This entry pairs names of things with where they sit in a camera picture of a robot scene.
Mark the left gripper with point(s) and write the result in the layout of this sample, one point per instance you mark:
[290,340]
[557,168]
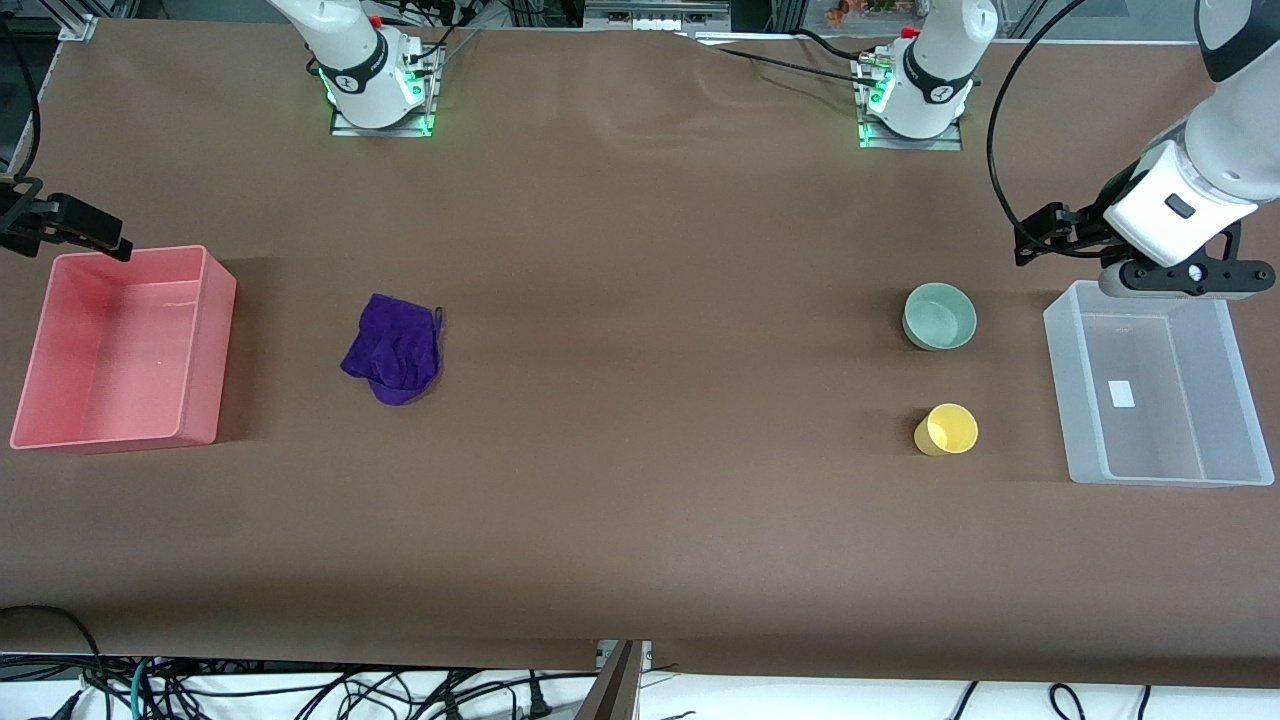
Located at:
[1092,222]

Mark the green bowl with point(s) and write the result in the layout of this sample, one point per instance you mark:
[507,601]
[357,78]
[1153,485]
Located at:
[940,318]

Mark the yellow cup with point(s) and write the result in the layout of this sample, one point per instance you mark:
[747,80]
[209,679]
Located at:
[948,430]

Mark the purple cloth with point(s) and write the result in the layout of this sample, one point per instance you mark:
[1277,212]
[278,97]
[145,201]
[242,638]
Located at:
[395,350]

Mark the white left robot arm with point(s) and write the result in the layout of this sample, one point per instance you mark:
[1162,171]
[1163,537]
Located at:
[935,60]

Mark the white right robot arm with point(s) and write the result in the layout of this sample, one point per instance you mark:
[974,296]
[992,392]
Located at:
[350,60]

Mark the pink plastic bin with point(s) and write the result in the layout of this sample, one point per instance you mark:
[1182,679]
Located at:
[110,350]

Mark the white label sticker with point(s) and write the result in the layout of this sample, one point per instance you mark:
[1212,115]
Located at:
[1122,394]

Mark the clear plastic bin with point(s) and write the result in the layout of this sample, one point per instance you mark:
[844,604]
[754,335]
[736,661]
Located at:
[1160,400]

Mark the grey device box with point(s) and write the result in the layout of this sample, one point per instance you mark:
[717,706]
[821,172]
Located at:
[655,12]

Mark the wooden board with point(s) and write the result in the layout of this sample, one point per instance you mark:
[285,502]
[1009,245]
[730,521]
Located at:
[615,690]

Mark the white corner bracket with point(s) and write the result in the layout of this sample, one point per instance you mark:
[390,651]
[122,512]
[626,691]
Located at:
[78,28]

